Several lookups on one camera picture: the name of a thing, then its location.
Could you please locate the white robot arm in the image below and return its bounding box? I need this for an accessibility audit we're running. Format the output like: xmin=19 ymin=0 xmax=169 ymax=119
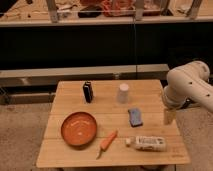
xmin=162 ymin=61 xmax=213 ymax=125

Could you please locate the blue eraser sponge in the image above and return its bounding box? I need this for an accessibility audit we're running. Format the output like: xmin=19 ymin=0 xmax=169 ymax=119
xmin=128 ymin=108 xmax=143 ymax=127

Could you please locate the clear plastic bottle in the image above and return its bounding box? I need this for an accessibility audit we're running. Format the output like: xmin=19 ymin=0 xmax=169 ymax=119
xmin=125 ymin=136 xmax=166 ymax=152

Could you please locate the orange toy carrot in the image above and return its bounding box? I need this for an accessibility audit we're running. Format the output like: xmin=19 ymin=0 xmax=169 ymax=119
xmin=97 ymin=130 xmax=118 ymax=159

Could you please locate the wooden table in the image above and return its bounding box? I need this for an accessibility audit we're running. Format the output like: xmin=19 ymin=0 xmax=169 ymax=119
xmin=37 ymin=80 xmax=190 ymax=168

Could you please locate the black rectangular box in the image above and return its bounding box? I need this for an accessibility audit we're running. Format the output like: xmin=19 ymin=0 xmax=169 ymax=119
xmin=83 ymin=81 xmax=93 ymax=103

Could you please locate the orange round plate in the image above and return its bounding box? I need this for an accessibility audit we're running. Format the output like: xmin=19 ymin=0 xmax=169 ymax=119
xmin=61 ymin=112 xmax=97 ymax=147

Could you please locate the cluttered background shelf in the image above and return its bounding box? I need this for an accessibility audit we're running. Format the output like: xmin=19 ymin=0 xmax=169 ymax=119
xmin=0 ymin=0 xmax=213 ymax=27

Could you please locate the grey metal rail beam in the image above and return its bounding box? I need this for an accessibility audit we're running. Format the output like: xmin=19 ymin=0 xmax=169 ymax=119
xmin=0 ymin=64 xmax=169 ymax=87

